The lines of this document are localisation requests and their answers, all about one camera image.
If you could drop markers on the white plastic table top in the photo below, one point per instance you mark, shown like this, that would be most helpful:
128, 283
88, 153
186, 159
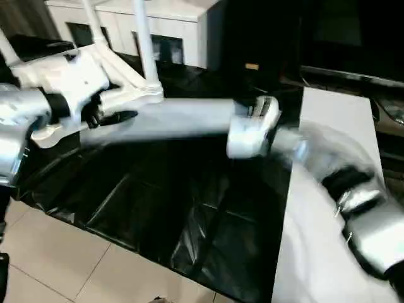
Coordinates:
139, 94

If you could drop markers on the white plastic table leg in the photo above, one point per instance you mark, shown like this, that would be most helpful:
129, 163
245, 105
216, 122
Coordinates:
189, 116
8, 47
146, 41
94, 25

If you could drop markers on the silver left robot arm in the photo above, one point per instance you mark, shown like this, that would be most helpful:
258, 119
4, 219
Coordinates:
19, 126

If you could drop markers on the black work mat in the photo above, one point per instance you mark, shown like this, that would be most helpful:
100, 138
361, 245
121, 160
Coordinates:
142, 195

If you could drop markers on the white cabinet with glass doors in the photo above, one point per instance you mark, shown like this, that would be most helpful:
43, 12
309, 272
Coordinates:
176, 22

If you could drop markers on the small yellow label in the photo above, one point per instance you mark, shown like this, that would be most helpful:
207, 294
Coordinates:
252, 66

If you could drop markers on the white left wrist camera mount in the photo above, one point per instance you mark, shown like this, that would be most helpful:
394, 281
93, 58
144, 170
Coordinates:
82, 79

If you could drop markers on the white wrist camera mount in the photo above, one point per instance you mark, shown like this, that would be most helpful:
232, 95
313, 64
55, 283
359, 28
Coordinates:
246, 139
82, 79

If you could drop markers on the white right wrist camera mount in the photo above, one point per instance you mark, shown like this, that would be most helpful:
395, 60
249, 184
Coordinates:
246, 139

